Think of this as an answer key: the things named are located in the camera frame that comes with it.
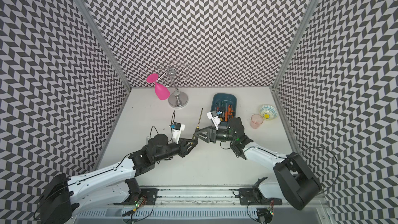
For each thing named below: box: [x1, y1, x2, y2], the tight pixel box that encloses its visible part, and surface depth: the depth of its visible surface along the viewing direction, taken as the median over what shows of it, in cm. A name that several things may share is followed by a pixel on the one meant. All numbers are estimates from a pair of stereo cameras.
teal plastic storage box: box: [210, 92, 237, 126], surface depth 107 cm
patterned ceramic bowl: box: [259, 104, 278, 121], surface depth 104 cm
